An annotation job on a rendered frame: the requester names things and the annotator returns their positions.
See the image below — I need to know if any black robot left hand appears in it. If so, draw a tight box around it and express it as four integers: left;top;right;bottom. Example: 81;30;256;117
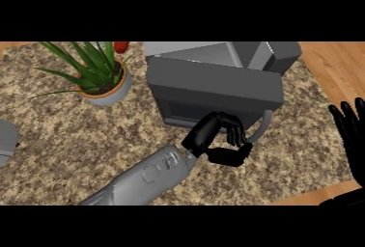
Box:
181;110;256;168

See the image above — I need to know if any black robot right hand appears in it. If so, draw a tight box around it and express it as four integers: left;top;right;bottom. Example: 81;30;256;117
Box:
318;96;365;206

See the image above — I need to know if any dark grey microwave door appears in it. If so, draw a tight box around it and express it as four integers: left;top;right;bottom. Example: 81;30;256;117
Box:
144;55;287;145

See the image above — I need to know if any dark grey microwave body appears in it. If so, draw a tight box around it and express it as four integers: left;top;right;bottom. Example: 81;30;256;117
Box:
143;41;305;77

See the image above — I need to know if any green plant in pot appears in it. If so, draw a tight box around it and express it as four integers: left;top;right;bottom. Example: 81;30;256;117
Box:
30;41;135;107

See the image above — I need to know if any red round object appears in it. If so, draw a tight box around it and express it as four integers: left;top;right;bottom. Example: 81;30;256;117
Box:
113;41;132;55

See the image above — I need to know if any pale grey appliance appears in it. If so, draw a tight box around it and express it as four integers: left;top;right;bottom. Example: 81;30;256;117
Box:
0;119;21;167

